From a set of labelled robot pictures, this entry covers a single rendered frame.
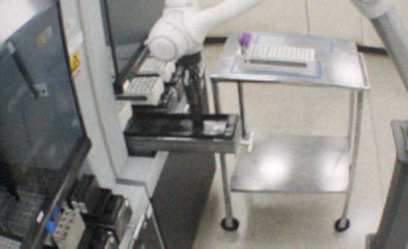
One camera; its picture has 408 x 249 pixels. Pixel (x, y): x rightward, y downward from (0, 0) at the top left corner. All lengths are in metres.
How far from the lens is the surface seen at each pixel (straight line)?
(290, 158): 2.17
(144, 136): 1.49
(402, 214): 1.80
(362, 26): 3.77
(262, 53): 1.73
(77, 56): 1.17
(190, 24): 1.17
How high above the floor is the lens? 1.64
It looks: 34 degrees down
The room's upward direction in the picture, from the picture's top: 8 degrees counter-clockwise
